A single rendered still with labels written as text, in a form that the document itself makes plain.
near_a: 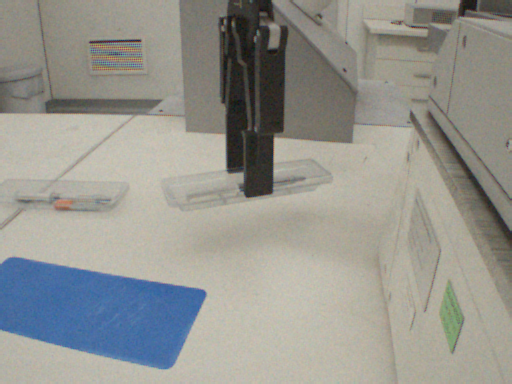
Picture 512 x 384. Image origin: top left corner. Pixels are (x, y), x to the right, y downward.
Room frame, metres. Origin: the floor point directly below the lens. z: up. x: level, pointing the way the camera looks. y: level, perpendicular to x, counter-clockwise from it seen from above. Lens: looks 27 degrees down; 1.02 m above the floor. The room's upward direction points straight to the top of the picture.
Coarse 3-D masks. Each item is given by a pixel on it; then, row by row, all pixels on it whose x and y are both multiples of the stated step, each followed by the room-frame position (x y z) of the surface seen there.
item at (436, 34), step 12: (480, 0) 0.47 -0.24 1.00; (492, 0) 0.46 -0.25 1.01; (504, 0) 0.46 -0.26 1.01; (492, 12) 0.46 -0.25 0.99; (504, 12) 0.46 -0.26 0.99; (432, 24) 0.53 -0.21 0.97; (444, 24) 0.55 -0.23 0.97; (432, 36) 0.52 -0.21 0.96; (444, 36) 0.47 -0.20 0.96; (432, 48) 0.51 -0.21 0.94
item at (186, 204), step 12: (324, 168) 0.47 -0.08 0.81; (300, 180) 0.43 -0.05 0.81; (312, 180) 0.44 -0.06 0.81; (324, 180) 0.44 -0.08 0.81; (228, 192) 0.40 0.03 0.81; (240, 192) 0.41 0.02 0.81; (276, 192) 0.43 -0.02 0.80; (288, 192) 0.44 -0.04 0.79; (300, 192) 0.45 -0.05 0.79; (168, 204) 0.39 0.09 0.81; (180, 204) 0.39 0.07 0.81; (192, 204) 0.39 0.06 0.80; (204, 204) 0.41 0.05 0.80; (216, 204) 0.41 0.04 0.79; (228, 204) 0.42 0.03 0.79
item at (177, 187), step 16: (304, 160) 0.49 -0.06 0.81; (176, 176) 0.44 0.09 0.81; (192, 176) 0.44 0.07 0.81; (208, 176) 0.44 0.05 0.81; (224, 176) 0.44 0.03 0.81; (240, 176) 0.44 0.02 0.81; (288, 176) 0.44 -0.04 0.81; (304, 176) 0.44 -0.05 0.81; (320, 176) 0.45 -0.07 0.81; (176, 192) 0.40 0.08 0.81; (192, 192) 0.40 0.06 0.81; (208, 192) 0.40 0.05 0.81
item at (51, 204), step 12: (84, 180) 0.51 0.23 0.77; (12, 204) 0.47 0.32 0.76; (24, 204) 0.47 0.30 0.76; (36, 204) 0.46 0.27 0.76; (48, 204) 0.46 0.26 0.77; (60, 204) 0.46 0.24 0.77; (72, 204) 0.46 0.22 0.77; (84, 204) 0.46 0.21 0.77; (96, 204) 0.46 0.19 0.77; (108, 204) 0.45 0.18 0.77
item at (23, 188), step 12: (12, 180) 0.52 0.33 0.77; (24, 180) 0.52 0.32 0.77; (36, 180) 0.51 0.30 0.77; (48, 180) 0.51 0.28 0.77; (60, 180) 0.51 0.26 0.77; (72, 180) 0.51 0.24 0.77; (0, 192) 0.48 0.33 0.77; (12, 192) 0.48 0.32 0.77; (24, 192) 0.48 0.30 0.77; (36, 192) 0.48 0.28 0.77; (48, 192) 0.48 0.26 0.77; (60, 192) 0.48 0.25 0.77; (72, 192) 0.48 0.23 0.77; (84, 192) 0.48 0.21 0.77; (96, 192) 0.48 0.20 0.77; (108, 192) 0.48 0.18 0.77; (120, 192) 0.48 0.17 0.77
